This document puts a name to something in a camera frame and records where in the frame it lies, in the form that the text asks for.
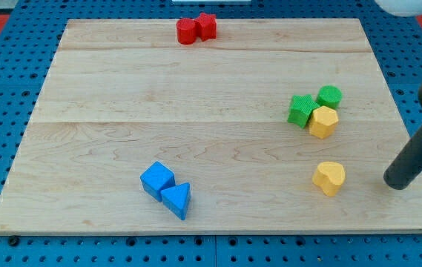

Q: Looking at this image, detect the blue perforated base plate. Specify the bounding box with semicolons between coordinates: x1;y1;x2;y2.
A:
0;0;422;266

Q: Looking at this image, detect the green star block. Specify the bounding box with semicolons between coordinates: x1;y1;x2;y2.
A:
287;94;320;128

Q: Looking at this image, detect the red cylinder block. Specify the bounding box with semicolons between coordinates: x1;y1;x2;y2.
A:
176;18;197;45

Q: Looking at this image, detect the blue cube block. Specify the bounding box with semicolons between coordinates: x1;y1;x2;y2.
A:
140;162;176;202

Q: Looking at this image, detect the wooden board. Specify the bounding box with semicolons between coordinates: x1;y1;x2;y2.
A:
0;19;422;236

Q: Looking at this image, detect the yellow heart block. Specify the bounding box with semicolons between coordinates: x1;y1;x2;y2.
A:
311;162;346;197

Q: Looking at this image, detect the green cylinder block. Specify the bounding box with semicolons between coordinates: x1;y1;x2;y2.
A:
316;85;343;110

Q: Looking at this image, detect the blue triangle block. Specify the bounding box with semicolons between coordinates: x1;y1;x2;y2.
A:
161;182;191;220

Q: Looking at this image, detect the yellow hexagon block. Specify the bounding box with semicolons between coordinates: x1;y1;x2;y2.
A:
309;106;339;139

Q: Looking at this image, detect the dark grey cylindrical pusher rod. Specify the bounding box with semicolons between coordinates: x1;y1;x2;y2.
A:
383;125;422;190

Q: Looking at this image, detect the red star block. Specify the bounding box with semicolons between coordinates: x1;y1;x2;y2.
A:
194;13;217;42

